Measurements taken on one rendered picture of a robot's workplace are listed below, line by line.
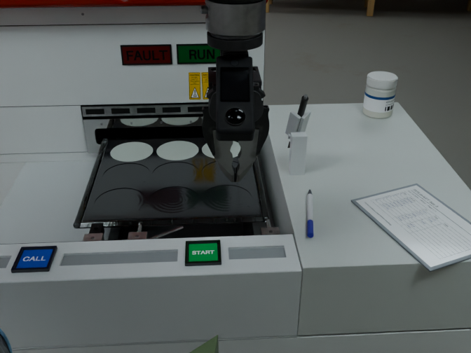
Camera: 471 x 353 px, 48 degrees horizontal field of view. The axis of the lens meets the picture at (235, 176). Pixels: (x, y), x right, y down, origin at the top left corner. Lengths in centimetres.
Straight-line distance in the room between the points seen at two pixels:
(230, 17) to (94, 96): 75
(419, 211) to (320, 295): 24
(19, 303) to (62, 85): 64
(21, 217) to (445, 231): 87
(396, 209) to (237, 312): 33
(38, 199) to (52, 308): 47
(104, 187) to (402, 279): 63
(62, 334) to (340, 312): 44
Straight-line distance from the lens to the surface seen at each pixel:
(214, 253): 85
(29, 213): 127
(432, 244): 91
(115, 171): 122
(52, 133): 143
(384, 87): 129
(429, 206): 100
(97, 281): 84
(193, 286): 83
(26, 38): 135
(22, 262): 89
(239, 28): 66
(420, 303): 93
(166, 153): 127
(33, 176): 142
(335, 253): 86
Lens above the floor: 149
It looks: 31 degrees down
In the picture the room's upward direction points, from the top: straight up
